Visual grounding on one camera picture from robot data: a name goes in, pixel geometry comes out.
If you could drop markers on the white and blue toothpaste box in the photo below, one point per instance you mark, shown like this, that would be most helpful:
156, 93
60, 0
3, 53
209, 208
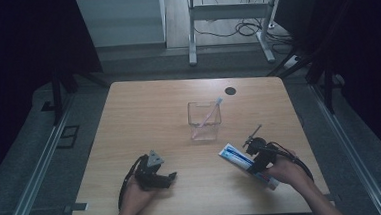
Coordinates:
238, 158

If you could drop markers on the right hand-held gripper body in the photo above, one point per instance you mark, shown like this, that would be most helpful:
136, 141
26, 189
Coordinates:
263, 151

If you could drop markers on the person's left hand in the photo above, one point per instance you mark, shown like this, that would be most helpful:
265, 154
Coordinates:
135, 197

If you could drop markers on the white metal desk frame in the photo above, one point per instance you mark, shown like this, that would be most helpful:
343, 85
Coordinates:
229, 11

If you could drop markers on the pink toothbrush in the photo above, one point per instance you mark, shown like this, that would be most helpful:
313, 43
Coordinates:
209, 117

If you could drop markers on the black round table grommet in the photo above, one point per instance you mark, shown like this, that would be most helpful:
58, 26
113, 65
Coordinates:
230, 91

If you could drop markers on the person's right hand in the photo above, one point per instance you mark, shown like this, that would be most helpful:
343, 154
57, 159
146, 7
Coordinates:
284, 172

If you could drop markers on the aluminium floor rail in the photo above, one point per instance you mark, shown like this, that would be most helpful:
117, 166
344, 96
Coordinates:
38, 170
347, 144

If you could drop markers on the white power strip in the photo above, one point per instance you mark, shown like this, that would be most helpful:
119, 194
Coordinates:
292, 62

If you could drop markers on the black metal stand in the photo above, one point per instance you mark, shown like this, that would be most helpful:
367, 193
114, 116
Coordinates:
57, 95
327, 85

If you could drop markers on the white cabinet panel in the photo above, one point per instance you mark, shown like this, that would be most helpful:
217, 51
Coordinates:
123, 21

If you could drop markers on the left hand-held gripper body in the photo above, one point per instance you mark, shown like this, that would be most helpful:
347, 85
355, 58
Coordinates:
148, 168

